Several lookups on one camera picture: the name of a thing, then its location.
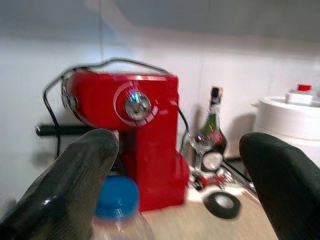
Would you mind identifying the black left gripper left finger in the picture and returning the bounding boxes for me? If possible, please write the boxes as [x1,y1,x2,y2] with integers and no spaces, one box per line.
[0,127,120,240]

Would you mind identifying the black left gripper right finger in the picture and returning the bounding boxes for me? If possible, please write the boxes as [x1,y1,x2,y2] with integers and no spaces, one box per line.
[239,132,320,240]

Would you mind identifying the blue capped water bottle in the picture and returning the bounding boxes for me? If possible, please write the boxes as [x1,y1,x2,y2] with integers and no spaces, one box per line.
[91,174,156,240]

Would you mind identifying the white electric cooker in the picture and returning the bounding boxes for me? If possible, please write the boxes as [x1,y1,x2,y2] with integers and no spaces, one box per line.
[250,83,320,153]

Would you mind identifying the red white snack packets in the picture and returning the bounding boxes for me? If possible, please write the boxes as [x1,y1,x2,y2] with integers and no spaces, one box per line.
[190,169,235,192]

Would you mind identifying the black tape roll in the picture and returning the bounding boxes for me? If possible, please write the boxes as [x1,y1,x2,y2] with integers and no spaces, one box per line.
[203,190,242,220]

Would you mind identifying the dark glass liqueur bottle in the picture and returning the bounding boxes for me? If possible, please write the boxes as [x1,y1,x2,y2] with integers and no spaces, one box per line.
[188,85,229,174]

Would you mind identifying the red coffee machine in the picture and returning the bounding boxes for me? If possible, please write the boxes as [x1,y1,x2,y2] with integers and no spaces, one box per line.
[60,70,190,213]

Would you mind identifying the black wall rail bar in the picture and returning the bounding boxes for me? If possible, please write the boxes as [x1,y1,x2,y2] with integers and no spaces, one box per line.
[35,124,94,137]

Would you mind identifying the black coffee machine cord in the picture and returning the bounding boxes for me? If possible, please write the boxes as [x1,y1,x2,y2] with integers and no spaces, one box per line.
[42,57,190,162]

